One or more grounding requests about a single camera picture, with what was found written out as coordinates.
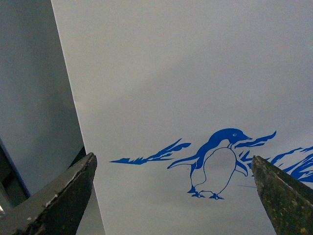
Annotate grey cabinet with blue edge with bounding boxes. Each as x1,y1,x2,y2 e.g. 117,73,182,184
0,140,29,217

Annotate white blue chest freezer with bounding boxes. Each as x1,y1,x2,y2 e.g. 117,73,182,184
52,0,313,235

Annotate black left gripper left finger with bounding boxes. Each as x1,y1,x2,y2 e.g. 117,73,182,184
0,153,97,235

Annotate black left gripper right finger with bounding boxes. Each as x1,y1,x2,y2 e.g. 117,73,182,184
251,156,313,235

